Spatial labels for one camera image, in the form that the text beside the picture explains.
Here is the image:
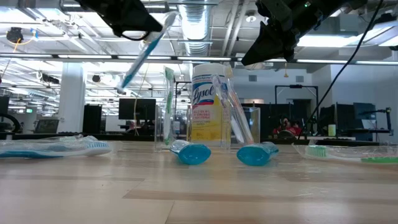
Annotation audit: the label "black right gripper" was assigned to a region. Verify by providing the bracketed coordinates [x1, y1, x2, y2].
[241, 0, 312, 66]

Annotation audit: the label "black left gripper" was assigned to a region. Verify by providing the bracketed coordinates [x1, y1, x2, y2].
[76, 0, 163, 37]

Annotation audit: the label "green toothbrush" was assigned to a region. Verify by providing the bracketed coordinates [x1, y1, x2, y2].
[162, 67, 177, 146]
[292, 139, 398, 166]

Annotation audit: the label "blue mouthwash bottle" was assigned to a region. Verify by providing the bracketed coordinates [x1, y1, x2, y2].
[170, 139, 212, 166]
[236, 141, 280, 167]

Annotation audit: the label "teal toothbrush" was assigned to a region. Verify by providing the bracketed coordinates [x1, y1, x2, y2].
[55, 134, 94, 143]

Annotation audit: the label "white ceiling pipes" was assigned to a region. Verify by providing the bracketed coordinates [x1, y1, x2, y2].
[221, 0, 248, 57]

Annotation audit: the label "rectangular ceiling light panel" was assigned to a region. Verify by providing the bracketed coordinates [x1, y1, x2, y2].
[297, 32, 398, 47]

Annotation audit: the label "blue white wrapped toothbrush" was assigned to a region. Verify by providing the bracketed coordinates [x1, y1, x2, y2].
[211, 73, 249, 146]

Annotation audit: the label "long linear ceiling light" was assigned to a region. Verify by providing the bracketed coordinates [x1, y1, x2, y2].
[0, 53, 398, 65]

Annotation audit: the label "person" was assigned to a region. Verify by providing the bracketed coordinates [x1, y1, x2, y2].
[272, 116, 303, 138]

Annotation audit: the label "clear acrylic organizer box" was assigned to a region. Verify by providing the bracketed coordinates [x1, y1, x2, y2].
[154, 105, 261, 152]

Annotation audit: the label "black computer monitor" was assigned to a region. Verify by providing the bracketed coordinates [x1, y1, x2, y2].
[118, 98, 157, 121]

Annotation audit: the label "Lysol wipes canister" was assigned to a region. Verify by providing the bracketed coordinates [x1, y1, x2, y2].
[190, 63, 231, 147]

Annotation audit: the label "white building column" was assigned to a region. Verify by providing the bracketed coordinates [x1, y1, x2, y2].
[57, 62, 87, 134]

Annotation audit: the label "black tall cabinet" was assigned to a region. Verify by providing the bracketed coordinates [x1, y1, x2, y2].
[82, 104, 103, 134]

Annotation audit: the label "dark computer monitor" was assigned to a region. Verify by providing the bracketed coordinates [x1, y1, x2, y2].
[353, 102, 377, 141]

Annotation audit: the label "black clamp stand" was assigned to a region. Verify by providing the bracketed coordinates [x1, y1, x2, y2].
[360, 107, 394, 136]

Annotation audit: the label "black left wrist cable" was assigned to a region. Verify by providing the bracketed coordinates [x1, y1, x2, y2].
[121, 30, 150, 42]

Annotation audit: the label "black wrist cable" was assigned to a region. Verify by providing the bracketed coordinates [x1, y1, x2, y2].
[121, 30, 150, 42]
[297, 0, 385, 139]

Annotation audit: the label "black rectangular frame stand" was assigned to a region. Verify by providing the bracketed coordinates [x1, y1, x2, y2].
[274, 84, 320, 138]

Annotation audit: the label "silver spiral air duct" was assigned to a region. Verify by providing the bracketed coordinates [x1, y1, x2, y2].
[178, 0, 215, 57]

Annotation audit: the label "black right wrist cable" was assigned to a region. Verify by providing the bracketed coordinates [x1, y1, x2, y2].
[297, 0, 385, 139]

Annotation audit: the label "ceiling device with yellow cable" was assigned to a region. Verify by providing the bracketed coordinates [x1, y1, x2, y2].
[6, 26, 38, 46]

